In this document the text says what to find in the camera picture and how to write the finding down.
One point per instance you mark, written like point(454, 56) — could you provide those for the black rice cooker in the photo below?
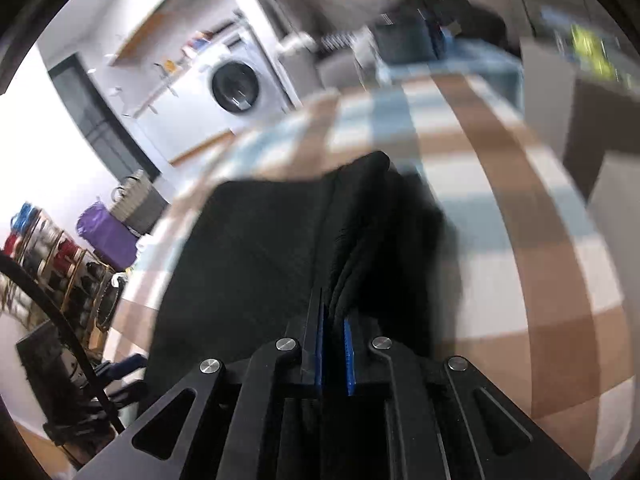
point(402, 40)

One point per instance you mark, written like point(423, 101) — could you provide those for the black jacket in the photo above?
point(465, 15)

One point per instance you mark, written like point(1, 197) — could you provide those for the grey sofa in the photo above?
point(340, 67)

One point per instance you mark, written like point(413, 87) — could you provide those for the houndstooth cushion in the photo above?
point(340, 40)

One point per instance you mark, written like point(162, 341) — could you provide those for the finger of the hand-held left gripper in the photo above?
point(130, 393)
point(127, 362)

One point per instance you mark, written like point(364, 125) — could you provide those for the purple bag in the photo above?
point(105, 235)

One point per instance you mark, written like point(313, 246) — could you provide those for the white upper cabinets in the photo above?
point(165, 5)

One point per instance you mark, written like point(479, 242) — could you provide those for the white cloth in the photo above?
point(295, 42)

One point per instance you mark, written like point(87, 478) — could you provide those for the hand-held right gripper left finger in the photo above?
point(320, 360)

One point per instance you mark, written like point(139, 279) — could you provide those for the blue checked table cover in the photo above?
point(480, 67)

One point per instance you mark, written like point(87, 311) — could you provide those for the light grey garment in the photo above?
point(362, 50)

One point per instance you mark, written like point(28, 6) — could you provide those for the white cabinets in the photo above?
point(165, 5)
point(185, 115)

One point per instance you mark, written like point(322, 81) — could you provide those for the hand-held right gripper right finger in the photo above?
point(349, 360)

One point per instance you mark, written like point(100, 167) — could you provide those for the green teapot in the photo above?
point(587, 47)

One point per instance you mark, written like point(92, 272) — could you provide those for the dark glass door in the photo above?
point(90, 110)

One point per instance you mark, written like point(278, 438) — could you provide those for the white lower cabinets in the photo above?
point(185, 115)

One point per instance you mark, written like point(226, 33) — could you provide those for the black knit sweater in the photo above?
point(250, 260)

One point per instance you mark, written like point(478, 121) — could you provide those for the grey box table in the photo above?
point(545, 90)
point(620, 200)

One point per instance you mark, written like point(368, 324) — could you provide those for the yellow bottle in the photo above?
point(169, 66)

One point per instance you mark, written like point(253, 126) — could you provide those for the white washing machine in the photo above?
point(235, 85)

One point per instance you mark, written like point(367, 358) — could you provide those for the woven laundry basket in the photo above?
point(137, 205)

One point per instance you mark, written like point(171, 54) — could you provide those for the wooden shoe rack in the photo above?
point(75, 270)

